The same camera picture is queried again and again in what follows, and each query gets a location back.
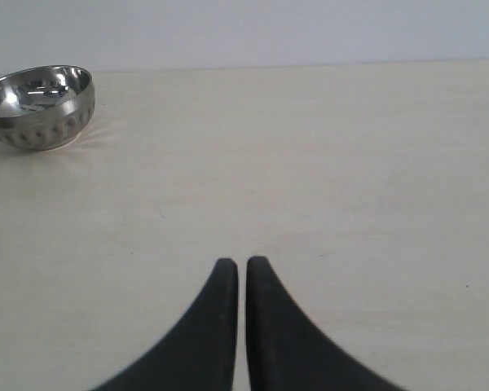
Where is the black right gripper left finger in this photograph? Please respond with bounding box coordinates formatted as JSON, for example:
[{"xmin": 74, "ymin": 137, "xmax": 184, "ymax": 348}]
[{"xmin": 97, "ymin": 258, "xmax": 239, "ymax": 391}]

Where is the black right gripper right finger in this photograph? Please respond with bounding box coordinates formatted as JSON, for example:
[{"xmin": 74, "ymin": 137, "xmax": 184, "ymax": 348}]
[{"xmin": 245, "ymin": 256, "xmax": 401, "ymax": 391}]

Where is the ribbed stainless steel bowl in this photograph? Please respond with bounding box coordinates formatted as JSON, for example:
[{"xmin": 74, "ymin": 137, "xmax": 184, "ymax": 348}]
[{"xmin": 0, "ymin": 65, "xmax": 95, "ymax": 151}]

